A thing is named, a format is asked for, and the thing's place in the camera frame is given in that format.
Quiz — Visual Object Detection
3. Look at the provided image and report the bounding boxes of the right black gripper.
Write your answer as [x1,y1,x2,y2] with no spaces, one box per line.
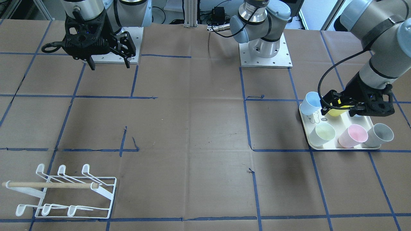
[63,9,136,71]

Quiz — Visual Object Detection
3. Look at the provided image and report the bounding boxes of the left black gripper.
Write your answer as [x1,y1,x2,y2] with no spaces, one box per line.
[320,73,395,117]

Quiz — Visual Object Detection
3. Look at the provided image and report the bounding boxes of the cream white plastic cup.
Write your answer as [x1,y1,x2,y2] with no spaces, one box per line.
[308,123,335,147]

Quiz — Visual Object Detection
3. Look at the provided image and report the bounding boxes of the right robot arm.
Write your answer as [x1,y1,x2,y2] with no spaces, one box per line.
[61,0,152,70]

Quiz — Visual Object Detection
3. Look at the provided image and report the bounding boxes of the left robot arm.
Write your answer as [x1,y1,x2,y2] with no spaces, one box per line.
[230,0,410,117]

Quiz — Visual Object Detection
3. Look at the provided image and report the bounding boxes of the yellow plastic cup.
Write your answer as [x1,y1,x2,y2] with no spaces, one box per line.
[328,105,351,117]

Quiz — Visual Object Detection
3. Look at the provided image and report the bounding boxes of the pink plastic cup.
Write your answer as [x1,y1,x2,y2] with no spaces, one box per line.
[338,124,369,148]

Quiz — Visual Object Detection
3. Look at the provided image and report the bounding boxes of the light blue cup near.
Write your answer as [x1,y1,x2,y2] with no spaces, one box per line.
[300,91,321,116]

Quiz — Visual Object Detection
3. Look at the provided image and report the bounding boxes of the grey plastic cup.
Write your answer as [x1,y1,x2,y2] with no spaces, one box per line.
[364,123,394,148]

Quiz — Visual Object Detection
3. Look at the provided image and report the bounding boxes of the cream plastic tray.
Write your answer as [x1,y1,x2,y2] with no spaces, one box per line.
[299,104,374,150]

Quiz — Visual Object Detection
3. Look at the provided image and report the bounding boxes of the black power adapter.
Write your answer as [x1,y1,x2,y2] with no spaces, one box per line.
[211,6,225,21]

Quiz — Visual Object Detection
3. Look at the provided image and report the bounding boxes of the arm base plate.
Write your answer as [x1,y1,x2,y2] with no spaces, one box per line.
[239,34,293,68]
[83,26,144,64]

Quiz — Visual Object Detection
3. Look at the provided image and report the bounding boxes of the aluminium frame post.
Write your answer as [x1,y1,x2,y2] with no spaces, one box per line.
[182,0,199,28]

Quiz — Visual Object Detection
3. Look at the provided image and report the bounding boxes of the white wire cup rack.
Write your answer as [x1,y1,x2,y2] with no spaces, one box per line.
[2,164,117,219]

